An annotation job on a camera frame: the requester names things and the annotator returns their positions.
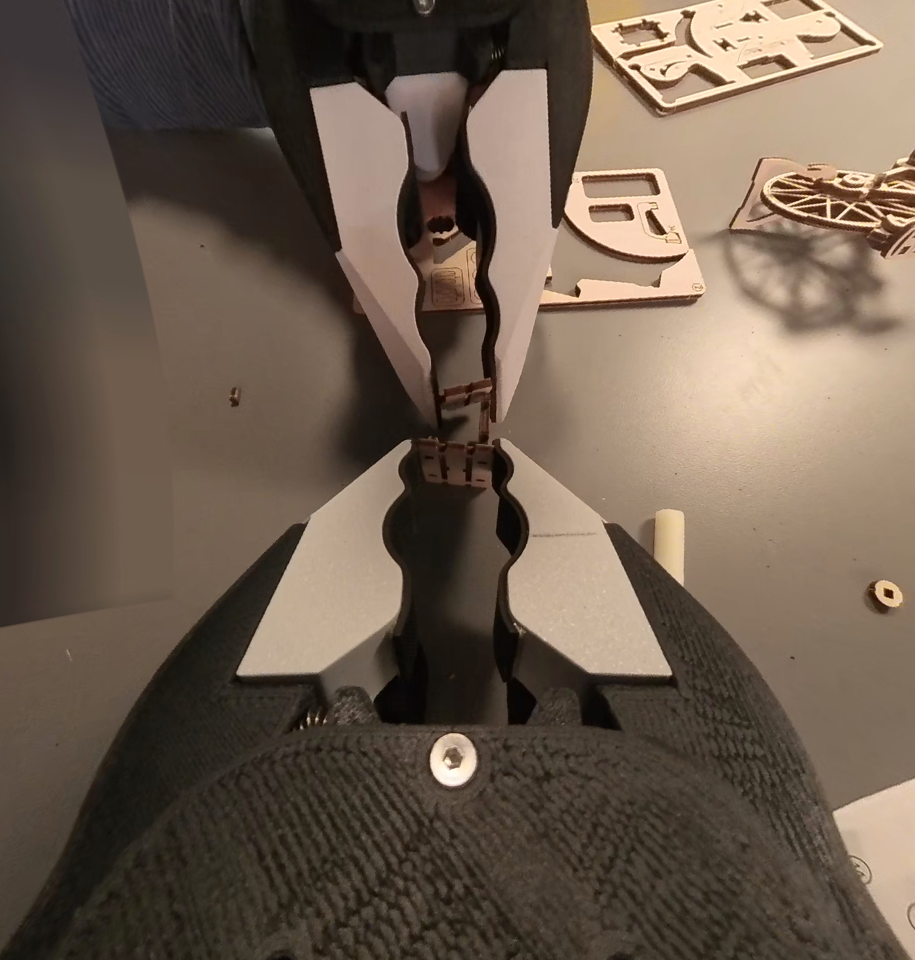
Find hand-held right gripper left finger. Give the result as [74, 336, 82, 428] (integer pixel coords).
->
[234, 439, 429, 710]

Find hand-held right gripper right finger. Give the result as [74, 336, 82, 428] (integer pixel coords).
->
[493, 439, 676, 710]

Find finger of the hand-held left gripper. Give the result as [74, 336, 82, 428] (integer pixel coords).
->
[457, 67, 573, 425]
[309, 78, 438, 419]

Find small notched wooden model assembly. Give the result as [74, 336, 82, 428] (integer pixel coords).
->
[415, 397, 501, 494]

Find slotted wooden model part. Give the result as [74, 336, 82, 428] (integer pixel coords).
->
[438, 378, 496, 412]

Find wooden spoked wheel model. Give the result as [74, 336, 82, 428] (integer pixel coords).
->
[729, 141, 915, 262]

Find person's left hand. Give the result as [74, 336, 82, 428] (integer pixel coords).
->
[418, 177, 460, 220]

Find white plastic cylinder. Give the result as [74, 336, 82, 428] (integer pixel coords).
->
[651, 509, 688, 580]

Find dark blue striped cloth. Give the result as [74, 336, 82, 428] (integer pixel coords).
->
[62, 0, 280, 130]

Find wooden part sheet curved cutouts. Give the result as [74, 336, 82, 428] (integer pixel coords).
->
[591, 0, 884, 119]

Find wooden part sheet large cutouts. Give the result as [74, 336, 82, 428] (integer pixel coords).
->
[351, 168, 704, 314]

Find white instruction paper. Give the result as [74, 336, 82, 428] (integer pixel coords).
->
[831, 787, 915, 960]

